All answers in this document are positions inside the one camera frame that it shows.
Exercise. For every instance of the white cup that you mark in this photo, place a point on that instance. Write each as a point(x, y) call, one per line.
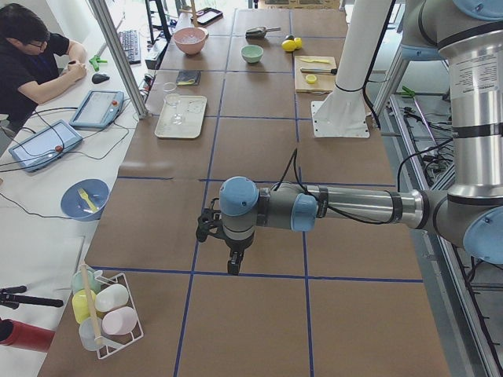
point(112, 297)

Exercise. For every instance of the clear wine glass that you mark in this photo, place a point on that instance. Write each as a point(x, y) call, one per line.
point(172, 101)

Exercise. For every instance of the black computer mouse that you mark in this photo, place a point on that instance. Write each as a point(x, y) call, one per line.
point(99, 77)

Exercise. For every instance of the black tripod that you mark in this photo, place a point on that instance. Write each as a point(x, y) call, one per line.
point(12, 297)

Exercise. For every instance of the black keyboard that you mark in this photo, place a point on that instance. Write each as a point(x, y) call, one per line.
point(130, 42)

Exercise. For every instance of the wooden cutting board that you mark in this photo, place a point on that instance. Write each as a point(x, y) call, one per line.
point(314, 74)

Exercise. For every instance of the aluminium frame post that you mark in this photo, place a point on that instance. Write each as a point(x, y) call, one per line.
point(108, 29)

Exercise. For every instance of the cream bear tray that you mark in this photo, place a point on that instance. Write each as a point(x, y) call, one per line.
point(193, 108)

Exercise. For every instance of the yellow cup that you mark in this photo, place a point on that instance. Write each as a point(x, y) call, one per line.
point(80, 306)

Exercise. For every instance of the yellow plastic knife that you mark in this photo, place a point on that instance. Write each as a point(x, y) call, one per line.
point(319, 61)

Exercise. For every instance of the blue teach pendant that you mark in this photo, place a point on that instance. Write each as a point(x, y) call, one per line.
point(98, 109)
point(45, 146)

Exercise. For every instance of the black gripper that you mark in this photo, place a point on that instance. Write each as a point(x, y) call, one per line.
point(236, 248)

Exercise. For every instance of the yellow plastic fork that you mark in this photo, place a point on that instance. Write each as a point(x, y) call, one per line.
point(85, 197)

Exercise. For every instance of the seated person black shirt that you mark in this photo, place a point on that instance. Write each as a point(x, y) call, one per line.
point(36, 65)

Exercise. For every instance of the far blue teach pendant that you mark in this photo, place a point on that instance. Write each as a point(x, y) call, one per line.
point(98, 109)

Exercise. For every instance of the near blue teach pendant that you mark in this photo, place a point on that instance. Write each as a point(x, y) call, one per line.
point(45, 146)

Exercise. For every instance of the yellow lemon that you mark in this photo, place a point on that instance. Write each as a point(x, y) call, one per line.
point(298, 42)
point(289, 45)

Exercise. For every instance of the half lemon slice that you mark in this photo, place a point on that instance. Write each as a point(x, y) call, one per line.
point(311, 79)

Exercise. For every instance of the small clear glass dish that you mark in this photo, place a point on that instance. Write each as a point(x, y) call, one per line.
point(169, 87)

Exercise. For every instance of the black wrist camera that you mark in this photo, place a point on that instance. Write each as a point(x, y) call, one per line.
point(209, 223)

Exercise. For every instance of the pink cup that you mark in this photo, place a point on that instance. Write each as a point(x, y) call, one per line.
point(120, 321)

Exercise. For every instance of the light blue cup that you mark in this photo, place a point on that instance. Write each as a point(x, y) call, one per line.
point(87, 336)

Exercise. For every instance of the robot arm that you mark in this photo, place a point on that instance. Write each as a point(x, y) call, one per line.
point(468, 34)

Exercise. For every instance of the pink bowl with ice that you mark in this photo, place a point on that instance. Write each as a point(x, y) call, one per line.
point(191, 40)

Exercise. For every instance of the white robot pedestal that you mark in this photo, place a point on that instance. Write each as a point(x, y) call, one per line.
point(342, 113)

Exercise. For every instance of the green clamp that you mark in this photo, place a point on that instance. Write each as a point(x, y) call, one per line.
point(96, 61)

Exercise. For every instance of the light green bowl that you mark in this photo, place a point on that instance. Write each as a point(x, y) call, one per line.
point(251, 54)

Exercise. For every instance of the white wire cup rack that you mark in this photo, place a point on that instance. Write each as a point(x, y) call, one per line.
point(105, 312)

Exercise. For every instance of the green cup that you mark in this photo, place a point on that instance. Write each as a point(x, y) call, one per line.
point(77, 281)

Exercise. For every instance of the grey folded cloth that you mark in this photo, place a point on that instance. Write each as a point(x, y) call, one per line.
point(188, 78)

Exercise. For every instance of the red bottle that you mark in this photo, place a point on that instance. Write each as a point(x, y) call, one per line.
point(25, 336)

